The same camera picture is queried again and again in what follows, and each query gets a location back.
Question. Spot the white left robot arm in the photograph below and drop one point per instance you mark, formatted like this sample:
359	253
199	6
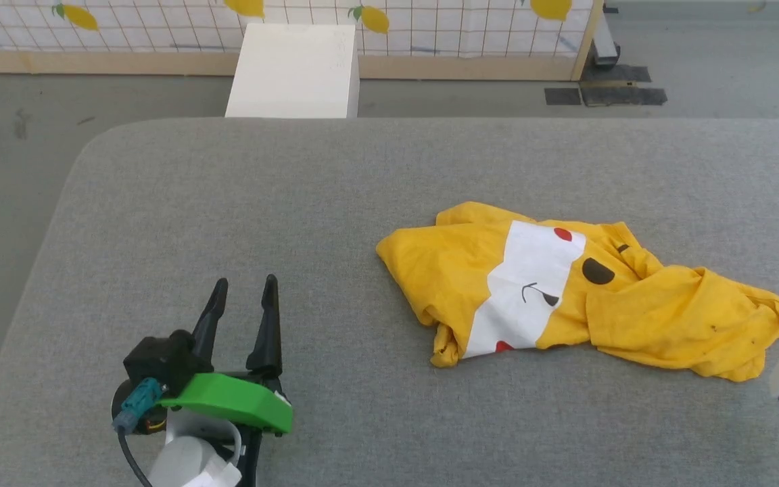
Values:
190	456

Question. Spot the small black floor mat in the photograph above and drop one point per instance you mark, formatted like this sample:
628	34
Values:
562	96

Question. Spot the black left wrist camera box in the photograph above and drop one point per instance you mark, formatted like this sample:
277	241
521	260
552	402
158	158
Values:
159	358

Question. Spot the lemon print wood-framed screen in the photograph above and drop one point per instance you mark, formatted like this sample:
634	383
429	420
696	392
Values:
159	30

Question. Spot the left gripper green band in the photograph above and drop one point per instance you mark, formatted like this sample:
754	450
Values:
234	400

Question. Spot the large black floor mat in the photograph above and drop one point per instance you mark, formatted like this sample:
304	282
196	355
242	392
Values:
623	96

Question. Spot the grey metal post foot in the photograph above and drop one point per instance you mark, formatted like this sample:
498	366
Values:
606	40

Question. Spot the white box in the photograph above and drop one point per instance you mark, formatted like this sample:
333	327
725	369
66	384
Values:
295	71

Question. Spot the yellow cartoon face t-shirt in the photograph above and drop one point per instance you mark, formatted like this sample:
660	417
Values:
565	291

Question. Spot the teal left camera plug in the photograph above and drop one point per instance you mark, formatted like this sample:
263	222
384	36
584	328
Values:
138	404

